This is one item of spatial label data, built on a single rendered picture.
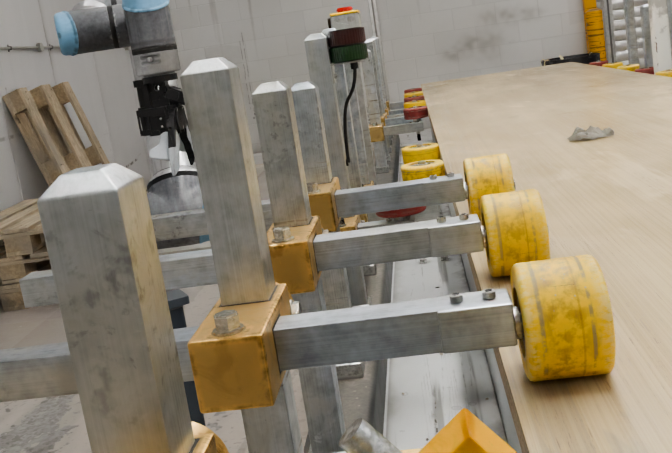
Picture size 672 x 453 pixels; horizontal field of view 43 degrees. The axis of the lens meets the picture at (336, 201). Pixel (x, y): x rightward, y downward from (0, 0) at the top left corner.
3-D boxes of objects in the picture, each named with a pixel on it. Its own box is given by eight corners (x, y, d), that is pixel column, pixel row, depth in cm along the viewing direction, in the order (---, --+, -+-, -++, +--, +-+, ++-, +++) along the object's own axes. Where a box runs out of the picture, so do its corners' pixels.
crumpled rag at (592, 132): (564, 142, 158) (563, 130, 157) (567, 137, 164) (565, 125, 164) (614, 137, 155) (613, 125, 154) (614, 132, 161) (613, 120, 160)
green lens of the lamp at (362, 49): (329, 63, 130) (327, 49, 130) (332, 62, 136) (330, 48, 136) (367, 57, 130) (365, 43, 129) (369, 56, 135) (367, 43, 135)
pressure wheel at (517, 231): (479, 183, 79) (479, 211, 87) (492, 264, 76) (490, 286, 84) (543, 174, 79) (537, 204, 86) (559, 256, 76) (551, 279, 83)
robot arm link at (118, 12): (112, 6, 183) (110, 1, 172) (165, -1, 186) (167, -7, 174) (120, 49, 185) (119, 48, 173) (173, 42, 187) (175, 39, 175)
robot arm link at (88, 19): (67, 2, 234) (47, 7, 170) (113, -5, 237) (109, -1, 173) (76, 44, 237) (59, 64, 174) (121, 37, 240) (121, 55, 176)
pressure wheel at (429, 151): (428, 201, 177) (421, 147, 175) (400, 200, 183) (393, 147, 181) (452, 192, 182) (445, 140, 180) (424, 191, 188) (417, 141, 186)
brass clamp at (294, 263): (257, 299, 80) (248, 248, 79) (278, 261, 93) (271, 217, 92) (321, 291, 79) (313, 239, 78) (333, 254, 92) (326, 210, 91)
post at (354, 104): (365, 262, 189) (332, 47, 180) (365, 258, 192) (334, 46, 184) (380, 260, 188) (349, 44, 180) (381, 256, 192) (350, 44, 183)
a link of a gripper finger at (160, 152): (151, 179, 167) (152, 139, 171) (180, 175, 167) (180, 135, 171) (146, 172, 165) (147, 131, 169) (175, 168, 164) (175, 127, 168)
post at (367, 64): (380, 191, 287) (359, 50, 279) (380, 190, 291) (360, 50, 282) (390, 190, 287) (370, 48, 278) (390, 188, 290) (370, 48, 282)
